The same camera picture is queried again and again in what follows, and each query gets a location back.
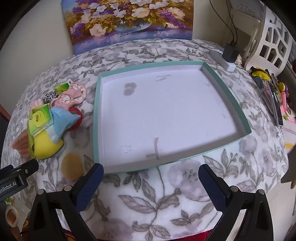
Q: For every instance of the pale pink soft puff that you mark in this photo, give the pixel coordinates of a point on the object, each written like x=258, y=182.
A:
x=37, y=103

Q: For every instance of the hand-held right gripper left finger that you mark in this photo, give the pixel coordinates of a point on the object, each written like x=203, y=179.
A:
x=90, y=185

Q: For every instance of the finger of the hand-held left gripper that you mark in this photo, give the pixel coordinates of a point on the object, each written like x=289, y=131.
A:
x=25, y=168

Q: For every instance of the green tissue packet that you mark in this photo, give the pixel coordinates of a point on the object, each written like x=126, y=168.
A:
x=63, y=87

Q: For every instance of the yellow-green soft cloth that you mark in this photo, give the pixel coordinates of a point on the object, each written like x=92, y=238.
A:
x=48, y=146

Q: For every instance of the pink toy clutter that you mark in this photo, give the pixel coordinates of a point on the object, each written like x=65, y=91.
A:
x=286, y=102

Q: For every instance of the light blue tissue packet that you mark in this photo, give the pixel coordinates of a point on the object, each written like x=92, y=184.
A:
x=61, y=120

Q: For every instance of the green labelled packet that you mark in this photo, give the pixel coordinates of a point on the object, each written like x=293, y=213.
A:
x=40, y=118

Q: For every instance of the clear tape roll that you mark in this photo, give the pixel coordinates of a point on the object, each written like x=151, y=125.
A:
x=12, y=215

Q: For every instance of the flower painting canvas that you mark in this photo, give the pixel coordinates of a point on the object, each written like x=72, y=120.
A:
x=129, y=20

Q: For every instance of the pink checked cloth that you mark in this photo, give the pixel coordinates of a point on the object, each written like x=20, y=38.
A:
x=20, y=143

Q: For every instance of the tan round sponge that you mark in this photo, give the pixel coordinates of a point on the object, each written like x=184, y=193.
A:
x=72, y=166

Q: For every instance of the white lattice chair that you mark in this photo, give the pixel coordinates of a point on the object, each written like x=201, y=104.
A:
x=275, y=39

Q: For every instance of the white power strip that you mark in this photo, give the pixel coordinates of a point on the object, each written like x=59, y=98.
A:
x=227, y=64

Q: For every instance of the teal shallow cardboard box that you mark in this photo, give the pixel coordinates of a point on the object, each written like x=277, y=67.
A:
x=161, y=111

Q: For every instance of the red cloth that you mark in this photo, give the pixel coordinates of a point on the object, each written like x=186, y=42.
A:
x=211, y=235

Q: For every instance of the black power adapter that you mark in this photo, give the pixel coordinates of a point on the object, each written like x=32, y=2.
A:
x=230, y=52

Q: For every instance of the leopard print scrunchie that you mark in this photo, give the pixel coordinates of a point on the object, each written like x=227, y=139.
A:
x=49, y=97

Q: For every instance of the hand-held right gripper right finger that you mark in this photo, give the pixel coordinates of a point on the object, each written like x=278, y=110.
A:
x=212, y=187

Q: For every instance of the red scrunchie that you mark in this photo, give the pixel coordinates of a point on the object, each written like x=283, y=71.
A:
x=77, y=118

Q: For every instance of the grey floral blanket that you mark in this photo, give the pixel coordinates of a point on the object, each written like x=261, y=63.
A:
x=161, y=197

